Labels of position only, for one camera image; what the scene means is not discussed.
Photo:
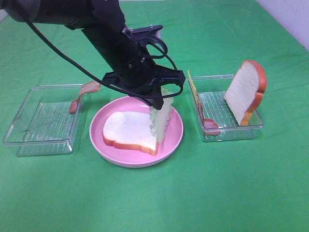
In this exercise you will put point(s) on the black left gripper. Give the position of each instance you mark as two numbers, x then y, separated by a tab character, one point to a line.
146	84

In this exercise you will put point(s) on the green lettuce leaf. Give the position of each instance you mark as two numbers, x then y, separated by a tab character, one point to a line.
160	118

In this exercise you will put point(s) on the yellow cheese slice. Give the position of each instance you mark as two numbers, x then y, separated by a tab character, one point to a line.
193	87

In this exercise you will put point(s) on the toast bread slice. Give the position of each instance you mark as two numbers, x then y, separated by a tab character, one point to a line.
246	91
130	130

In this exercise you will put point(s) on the bacon strip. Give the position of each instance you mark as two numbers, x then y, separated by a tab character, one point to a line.
206	122
89	87

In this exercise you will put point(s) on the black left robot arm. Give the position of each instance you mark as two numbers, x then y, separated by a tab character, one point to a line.
131	53

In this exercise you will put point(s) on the right clear plastic container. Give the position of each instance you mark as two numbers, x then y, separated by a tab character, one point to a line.
211	91

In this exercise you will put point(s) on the clear plastic container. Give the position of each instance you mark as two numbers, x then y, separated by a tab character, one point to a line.
43	124
211	91

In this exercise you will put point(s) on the pink round plate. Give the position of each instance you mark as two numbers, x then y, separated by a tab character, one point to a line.
134	158

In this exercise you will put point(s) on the left clear plastic container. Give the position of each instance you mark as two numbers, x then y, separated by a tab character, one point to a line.
43	124

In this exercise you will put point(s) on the green tablecloth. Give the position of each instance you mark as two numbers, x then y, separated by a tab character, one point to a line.
259	185

